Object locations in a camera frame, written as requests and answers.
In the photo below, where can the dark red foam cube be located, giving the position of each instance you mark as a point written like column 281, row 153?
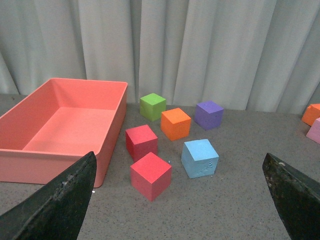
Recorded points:
column 140, row 141

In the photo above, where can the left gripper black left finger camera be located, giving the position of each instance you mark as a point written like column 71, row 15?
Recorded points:
column 57, row 210

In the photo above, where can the orange foam cube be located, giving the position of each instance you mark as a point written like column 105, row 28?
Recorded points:
column 175, row 124
column 311, row 113

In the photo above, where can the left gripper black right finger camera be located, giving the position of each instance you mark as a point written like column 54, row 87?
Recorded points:
column 296, row 197

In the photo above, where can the purple foam cube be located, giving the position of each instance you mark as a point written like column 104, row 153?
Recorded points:
column 208, row 115

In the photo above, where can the pink plastic bin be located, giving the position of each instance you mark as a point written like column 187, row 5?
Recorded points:
column 57, row 124

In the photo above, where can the orange foam cube far right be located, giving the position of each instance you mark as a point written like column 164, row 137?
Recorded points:
column 311, row 113

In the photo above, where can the pink foam cube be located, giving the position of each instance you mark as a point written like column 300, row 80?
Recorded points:
column 314, row 131

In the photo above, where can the light blue foam cube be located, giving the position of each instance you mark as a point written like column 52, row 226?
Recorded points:
column 199, row 158

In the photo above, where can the green foam cube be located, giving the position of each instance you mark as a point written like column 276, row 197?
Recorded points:
column 151, row 106

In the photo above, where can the grey curtain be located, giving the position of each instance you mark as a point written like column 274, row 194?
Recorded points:
column 260, row 55

